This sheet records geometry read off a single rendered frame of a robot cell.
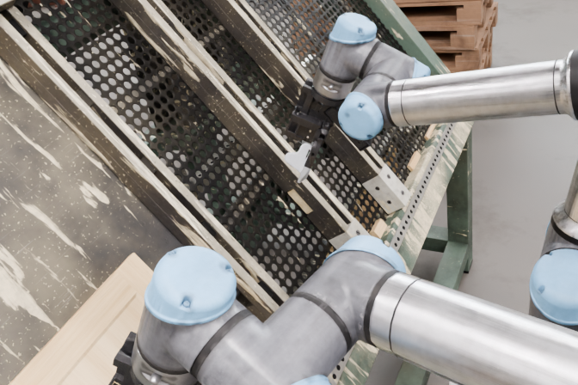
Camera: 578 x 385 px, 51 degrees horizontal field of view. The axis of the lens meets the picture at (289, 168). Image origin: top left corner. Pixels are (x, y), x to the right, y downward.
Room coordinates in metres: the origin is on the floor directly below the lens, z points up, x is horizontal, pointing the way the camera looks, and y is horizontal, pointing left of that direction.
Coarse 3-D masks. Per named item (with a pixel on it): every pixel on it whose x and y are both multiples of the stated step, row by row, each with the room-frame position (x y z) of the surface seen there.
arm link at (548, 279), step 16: (544, 256) 0.73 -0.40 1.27; (560, 256) 0.73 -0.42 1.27; (576, 256) 0.72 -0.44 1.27; (544, 272) 0.70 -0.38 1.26; (560, 272) 0.69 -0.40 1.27; (576, 272) 0.69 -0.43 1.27; (544, 288) 0.67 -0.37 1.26; (560, 288) 0.67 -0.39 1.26; (576, 288) 0.66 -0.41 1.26; (544, 304) 0.66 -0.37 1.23; (560, 304) 0.64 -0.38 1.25; (576, 304) 0.63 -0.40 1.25; (544, 320) 0.66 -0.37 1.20; (560, 320) 0.64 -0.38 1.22; (576, 320) 0.63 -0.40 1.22
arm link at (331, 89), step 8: (320, 72) 1.03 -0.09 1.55; (320, 80) 1.03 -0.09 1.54; (328, 80) 1.01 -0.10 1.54; (320, 88) 1.02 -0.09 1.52; (328, 88) 1.01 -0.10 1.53; (336, 88) 1.01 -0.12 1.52; (344, 88) 1.01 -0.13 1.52; (328, 96) 1.01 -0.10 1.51; (336, 96) 1.01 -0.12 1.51; (344, 96) 1.02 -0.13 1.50
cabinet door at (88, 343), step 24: (144, 264) 0.94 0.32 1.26; (120, 288) 0.88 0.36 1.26; (144, 288) 0.90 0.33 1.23; (96, 312) 0.83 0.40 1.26; (120, 312) 0.84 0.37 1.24; (72, 336) 0.77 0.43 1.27; (96, 336) 0.79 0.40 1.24; (120, 336) 0.81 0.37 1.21; (48, 360) 0.73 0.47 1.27; (72, 360) 0.74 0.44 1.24; (96, 360) 0.76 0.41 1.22; (24, 384) 0.68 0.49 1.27; (48, 384) 0.70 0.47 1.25; (72, 384) 0.71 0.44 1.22; (96, 384) 0.72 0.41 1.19
